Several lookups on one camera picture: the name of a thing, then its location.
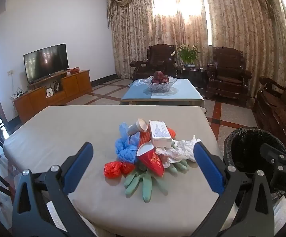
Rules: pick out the dark wooden side table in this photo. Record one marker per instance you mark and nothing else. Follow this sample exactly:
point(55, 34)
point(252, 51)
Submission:
point(191, 75)

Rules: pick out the grey paper cup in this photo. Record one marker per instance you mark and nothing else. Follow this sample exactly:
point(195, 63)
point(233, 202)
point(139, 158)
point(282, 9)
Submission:
point(133, 128)

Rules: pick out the small white device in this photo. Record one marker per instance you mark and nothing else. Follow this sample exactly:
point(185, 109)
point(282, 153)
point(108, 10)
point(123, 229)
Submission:
point(50, 92)

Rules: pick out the red plastic bag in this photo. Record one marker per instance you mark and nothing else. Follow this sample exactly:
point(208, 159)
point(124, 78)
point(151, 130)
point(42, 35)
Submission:
point(112, 170)

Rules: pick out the wooden television cabinet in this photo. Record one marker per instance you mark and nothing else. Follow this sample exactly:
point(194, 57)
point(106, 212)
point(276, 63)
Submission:
point(71, 84)

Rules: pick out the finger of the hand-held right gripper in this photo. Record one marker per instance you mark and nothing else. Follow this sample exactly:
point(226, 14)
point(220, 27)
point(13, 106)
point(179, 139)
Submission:
point(273, 151)

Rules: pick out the white tissue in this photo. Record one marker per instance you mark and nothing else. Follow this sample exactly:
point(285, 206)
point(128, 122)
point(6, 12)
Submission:
point(182, 149)

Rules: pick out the black-lined trash bin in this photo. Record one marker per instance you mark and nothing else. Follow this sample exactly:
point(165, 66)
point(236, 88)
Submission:
point(244, 148)

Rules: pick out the white power strip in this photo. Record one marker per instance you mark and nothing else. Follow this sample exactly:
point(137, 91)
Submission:
point(18, 94)

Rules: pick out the blue plastic gloves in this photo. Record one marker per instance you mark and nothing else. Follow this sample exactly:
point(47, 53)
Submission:
point(125, 150)

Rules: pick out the blue tablecloth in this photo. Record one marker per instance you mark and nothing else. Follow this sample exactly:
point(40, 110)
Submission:
point(138, 91)

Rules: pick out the red apple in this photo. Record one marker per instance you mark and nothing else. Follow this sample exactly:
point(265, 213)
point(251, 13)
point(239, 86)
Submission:
point(165, 80)
point(154, 80)
point(159, 74)

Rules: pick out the red paper cup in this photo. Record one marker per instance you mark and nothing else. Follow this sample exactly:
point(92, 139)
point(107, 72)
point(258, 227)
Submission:
point(152, 163)

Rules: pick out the floral curtain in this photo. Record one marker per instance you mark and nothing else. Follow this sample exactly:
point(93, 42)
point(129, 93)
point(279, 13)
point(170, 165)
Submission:
point(231, 29)

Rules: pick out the green potted plant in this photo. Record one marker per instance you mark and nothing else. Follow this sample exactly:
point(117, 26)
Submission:
point(188, 54)

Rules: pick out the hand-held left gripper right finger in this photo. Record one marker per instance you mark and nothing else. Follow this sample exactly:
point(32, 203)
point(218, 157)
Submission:
point(208, 164)

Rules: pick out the red object on cabinet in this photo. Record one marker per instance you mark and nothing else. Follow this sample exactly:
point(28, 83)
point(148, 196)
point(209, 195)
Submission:
point(74, 70)

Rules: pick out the glass fruit bowl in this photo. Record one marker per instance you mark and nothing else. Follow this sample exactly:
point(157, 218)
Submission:
point(160, 87)

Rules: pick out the coffee table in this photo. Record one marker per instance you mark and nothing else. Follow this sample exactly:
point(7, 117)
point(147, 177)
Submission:
point(157, 101)

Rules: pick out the flat screen television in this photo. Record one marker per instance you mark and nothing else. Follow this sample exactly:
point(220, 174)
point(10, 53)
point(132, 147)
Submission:
point(46, 61)

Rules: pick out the dark wooden sofa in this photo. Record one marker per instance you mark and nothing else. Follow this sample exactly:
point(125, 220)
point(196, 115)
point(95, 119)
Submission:
point(281, 108)

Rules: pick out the white cardboard box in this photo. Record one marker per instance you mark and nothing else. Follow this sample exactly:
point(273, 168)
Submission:
point(159, 133)

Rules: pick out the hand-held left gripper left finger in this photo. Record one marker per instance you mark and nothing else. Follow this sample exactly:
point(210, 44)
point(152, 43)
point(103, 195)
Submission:
point(80, 163)

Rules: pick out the dark wooden armchair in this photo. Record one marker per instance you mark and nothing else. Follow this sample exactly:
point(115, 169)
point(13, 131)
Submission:
point(161, 56)
point(228, 64)

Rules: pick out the green rubber glove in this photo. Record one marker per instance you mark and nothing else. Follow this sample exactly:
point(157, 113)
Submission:
point(180, 166)
point(145, 185)

